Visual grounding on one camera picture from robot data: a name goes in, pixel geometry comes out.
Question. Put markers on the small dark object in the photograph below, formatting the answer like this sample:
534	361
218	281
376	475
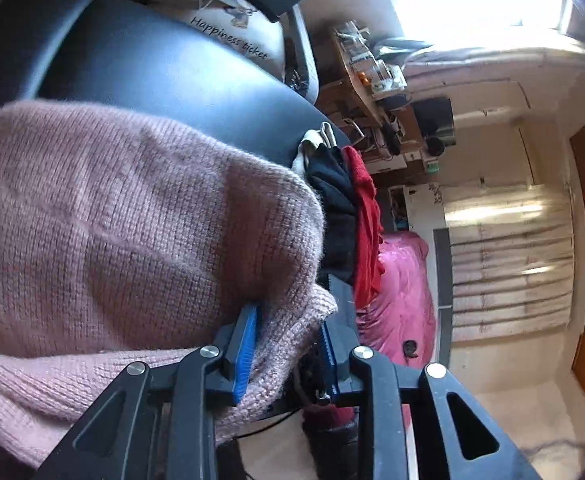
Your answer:
411	348

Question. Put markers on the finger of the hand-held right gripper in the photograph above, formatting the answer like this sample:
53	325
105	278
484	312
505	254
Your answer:
341	290

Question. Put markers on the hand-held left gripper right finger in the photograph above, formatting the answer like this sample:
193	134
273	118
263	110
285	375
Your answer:
328	360

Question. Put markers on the black padded table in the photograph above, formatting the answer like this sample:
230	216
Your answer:
172	70

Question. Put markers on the black monitor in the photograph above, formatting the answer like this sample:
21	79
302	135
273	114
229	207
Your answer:
397	47

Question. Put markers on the white marked panel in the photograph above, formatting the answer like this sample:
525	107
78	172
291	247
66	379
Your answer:
422	207

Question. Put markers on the cluttered wooden desk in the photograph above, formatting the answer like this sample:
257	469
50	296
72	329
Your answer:
352	100

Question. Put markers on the white printed pillow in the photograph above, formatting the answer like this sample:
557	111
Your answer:
242	35

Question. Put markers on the black garment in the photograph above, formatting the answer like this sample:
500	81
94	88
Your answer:
335	200

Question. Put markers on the red garment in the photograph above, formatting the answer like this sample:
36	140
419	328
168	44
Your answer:
367	220

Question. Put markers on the white cloth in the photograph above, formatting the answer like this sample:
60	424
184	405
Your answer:
315	137

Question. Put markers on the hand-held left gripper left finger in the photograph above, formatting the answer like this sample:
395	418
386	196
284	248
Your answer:
245	350

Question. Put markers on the pink knitted sweater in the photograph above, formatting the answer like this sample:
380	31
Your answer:
122	235

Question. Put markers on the grey board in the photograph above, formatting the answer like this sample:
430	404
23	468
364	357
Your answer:
442	295

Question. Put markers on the black round pot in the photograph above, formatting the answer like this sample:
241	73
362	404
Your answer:
435	146

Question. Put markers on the pale curtain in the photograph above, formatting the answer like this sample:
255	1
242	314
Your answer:
497	67

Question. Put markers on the white radiator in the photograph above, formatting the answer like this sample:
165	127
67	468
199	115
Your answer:
512	260

